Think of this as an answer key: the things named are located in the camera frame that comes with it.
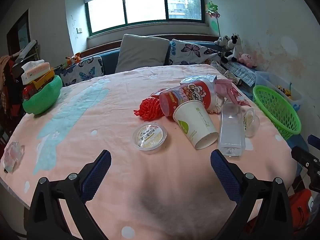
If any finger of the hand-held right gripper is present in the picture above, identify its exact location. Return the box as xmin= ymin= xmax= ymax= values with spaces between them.
xmin=308 ymin=134 xmax=320 ymax=147
xmin=291 ymin=146 xmax=320 ymax=193

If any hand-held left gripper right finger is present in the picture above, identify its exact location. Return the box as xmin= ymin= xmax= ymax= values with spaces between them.
xmin=210 ymin=149 xmax=299 ymax=240

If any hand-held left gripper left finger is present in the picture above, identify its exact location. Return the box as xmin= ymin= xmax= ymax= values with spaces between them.
xmin=24 ymin=149 xmax=112 ymax=240

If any green plastic basket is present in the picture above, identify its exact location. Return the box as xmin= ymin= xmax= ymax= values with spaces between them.
xmin=252 ymin=85 xmax=302 ymax=140

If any red foam fruit net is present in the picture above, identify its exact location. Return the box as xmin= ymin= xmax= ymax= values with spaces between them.
xmin=133 ymin=97 xmax=167 ymax=121

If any clear plastic bottle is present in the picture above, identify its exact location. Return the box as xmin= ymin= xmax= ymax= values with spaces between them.
xmin=217 ymin=102 xmax=247 ymax=160

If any pink printed blanket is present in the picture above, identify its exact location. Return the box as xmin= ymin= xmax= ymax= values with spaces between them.
xmin=0 ymin=64 xmax=298 ymax=240

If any red bag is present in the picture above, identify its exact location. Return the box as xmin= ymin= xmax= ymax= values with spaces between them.
xmin=287 ymin=189 xmax=313 ymax=233

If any white paper cup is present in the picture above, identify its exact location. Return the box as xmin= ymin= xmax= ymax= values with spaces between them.
xmin=172 ymin=101 xmax=220 ymax=150

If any small yellow toy vehicle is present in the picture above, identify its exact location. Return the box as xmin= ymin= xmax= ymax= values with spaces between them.
xmin=276 ymin=85 xmax=293 ymax=98

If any small clear jelly cup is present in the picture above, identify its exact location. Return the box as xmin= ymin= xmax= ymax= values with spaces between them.
xmin=241 ymin=106 xmax=260 ymax=137

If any round clear labelled container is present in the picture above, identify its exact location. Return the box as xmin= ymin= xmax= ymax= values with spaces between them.
xmin=132 ymin=122 xmax=167 ymax=155

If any clear plastic storage box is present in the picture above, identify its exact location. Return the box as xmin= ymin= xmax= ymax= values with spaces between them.
xmin=255 ymin=71 xmax=304 ymax=112

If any pink plastic bag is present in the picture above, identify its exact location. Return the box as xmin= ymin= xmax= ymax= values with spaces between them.
xmin=214 ymin=79 xmax=250 ymax=108

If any red snack canister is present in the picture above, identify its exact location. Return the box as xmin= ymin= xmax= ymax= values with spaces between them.
xmin=159 ymin=79 xmax=217 ymax=117

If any crumpled clear plastic wrapper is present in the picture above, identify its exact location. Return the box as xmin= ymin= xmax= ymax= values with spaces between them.
xmin=4 ymin=141 xmax=25 ymax=173

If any green plush bowl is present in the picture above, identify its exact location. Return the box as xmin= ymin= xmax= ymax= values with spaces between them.
xmin=22 ymin=74 xmax=63 ymax=115

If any white patterned cloth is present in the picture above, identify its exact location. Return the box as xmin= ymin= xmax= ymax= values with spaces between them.
xmin=211 ymin=61 xmax=241 ymax=85

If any red foil wrapper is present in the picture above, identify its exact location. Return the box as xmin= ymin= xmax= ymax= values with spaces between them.
xmin=149 ymin=88 xmax=173 ymax=99

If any blue white milk carton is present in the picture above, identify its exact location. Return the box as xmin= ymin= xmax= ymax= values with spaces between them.
xmin=180 ymin=74 xmax=219 ymax=85

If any small butterfly print pillow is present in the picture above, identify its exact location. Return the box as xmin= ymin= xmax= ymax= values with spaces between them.
xmin=59 ymin=56 xmax=105 ymax=87

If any grey patterned long box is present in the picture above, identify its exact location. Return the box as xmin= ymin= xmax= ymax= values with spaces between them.
xmin=221 ymin=61 xmax=257 ymax=88

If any pink plush toy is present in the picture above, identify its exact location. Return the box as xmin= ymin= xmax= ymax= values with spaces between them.
xmin=237 ymin=52 xmax=257 ymax=68

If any yellow toy truck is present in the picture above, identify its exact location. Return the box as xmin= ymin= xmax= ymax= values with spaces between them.
xmin=29 ymin=67 xmax=55 ymax=90

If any dark blue headboard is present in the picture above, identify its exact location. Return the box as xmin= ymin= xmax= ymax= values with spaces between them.
xmin=80 ymin=40 xmax=223 ymax=77

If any orange fox plush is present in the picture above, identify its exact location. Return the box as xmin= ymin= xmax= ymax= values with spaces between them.
xmin=65 ymin=52 xmax=82 ymax=67

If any red plaid clothing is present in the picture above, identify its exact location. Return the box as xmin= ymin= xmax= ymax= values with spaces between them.
xmin=0 ymin=55 xmax=24 ymax=135

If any white tissue pack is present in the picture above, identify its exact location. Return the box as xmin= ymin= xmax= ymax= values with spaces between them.
xmin=20 ymin=60 xmax=50 ymax=85

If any grey pillow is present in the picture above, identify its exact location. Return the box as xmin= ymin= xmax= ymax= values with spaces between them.
xmin=114 ymin=34 xmax=170 ymax=74

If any black white cow plush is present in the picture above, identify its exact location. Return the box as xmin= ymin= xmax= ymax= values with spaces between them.
xmin=220 ymin=33 xmax=242 ymax=63

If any large butterfly print pillow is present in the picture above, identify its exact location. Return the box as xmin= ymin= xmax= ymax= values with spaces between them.
xmin=169 ymin=39 xmax=222 ymax=65

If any grey plush toy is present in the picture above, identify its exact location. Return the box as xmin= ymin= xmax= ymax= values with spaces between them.
xmin=215 ymin=35 xmax=230 ymax=53

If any colourful pinwheel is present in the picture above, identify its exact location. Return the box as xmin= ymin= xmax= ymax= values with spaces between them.
xmin=205 ymin=1 xmax=222 ymax=37

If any green framed window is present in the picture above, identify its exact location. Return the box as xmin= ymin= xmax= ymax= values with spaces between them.
xmin=85 ymin=0 xmax=207 ymax=35

